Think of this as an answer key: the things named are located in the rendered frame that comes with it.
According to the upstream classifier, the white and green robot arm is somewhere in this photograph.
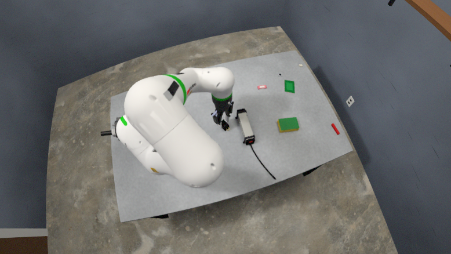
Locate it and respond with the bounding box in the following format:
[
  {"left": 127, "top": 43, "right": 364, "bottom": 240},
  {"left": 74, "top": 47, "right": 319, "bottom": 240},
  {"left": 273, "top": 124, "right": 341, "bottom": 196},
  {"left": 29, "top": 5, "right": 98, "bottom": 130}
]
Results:
[{"left": 101, "top": 67, "right": 235, "bottom": 188}]

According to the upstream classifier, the black plug charger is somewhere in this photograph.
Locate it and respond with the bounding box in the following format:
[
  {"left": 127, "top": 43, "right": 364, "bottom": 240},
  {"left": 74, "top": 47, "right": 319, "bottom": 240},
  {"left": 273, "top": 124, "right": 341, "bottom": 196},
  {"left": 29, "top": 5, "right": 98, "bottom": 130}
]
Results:
[{"left": 221, "top": 120, "right": 230, "bottom": 131}]

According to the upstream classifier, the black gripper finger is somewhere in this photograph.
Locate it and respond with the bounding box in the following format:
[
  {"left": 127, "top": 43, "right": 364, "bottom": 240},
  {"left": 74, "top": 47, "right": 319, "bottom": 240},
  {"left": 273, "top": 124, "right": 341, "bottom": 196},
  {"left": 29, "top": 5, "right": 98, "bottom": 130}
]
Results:
[
  {"left": 211, "top": 111, "right": 224, "bottom": 128},
  {"left": 225, "top": 101, "right": 234, "bottom": 122}
]

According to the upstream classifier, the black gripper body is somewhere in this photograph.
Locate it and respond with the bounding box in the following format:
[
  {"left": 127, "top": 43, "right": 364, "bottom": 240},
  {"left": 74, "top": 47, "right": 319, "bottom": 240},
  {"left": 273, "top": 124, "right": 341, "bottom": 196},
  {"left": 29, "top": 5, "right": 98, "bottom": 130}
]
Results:
[{"left": 214, "top": 104, "right": 230, "bottom": 114}]

